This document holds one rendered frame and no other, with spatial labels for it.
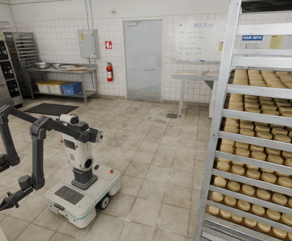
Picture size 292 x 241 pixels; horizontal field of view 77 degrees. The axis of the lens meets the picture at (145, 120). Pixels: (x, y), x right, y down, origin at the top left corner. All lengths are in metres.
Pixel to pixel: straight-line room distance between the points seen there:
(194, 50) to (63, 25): 3.58
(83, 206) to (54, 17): 5.25
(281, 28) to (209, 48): 4.09
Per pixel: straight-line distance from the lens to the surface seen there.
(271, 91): 0.71
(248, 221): 1.08
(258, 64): 0.69
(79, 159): 1.87
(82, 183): 2.09
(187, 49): 4.76
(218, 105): 0.69
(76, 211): 1.94
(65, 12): 6.02
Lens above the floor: 1.67
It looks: 25 degrees down
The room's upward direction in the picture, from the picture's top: 1 degrees counter-clockwise
